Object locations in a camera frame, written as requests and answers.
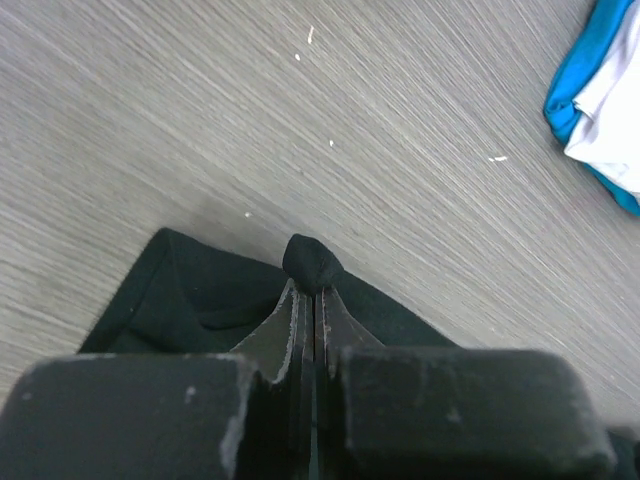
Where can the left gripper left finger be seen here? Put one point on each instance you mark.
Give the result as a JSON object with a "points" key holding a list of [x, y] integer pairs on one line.
{"points": [[244, 414]]}

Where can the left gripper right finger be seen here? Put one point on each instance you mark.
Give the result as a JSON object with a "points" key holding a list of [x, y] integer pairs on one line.
{"points": [[446, 412]]}

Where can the white t shirt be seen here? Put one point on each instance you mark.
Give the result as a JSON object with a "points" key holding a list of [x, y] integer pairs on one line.
{"points": [[606, 136]]}

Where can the blue t shirt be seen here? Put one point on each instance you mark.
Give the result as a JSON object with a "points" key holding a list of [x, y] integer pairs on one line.
{"points": [[575, 71]]}

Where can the black t shirt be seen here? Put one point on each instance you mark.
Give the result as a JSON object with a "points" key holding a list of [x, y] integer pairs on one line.
{"points": [[183, 296]]}

